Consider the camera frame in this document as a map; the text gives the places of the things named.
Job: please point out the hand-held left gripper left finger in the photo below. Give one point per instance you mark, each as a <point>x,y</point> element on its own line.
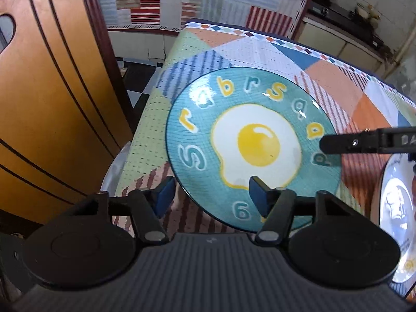
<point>164,195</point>

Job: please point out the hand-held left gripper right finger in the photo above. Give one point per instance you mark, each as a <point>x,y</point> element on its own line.
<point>258,195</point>

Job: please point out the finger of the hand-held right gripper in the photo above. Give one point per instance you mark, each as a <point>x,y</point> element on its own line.
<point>344,143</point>

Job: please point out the white printed plate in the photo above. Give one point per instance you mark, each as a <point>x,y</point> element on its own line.
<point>395,201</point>

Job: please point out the teal fried egg plate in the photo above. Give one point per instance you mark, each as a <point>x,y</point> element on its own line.
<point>195,120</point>

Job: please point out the beige kitchen cabinet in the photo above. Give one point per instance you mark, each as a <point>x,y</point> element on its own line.
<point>338,47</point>

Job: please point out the patchwork tablecloth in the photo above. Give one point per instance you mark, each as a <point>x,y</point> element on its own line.
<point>253,55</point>

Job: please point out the black gas stove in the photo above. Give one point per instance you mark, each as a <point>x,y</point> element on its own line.
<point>344,16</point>

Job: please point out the pale yellow kitchenware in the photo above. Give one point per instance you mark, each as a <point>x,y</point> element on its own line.
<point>367,11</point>

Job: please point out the orange wooden chair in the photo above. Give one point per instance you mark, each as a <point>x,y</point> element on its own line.
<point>48,104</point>

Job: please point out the striped patchwork cloth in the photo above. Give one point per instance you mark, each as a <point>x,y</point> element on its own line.
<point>146,0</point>

